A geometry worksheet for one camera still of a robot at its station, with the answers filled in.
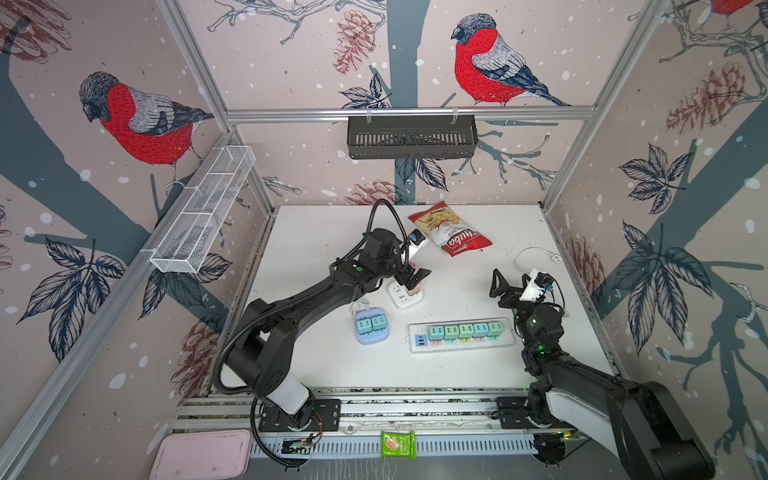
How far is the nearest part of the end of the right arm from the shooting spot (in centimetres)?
65

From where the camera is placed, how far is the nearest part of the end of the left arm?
73 centimetres

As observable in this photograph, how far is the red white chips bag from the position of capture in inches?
41.1
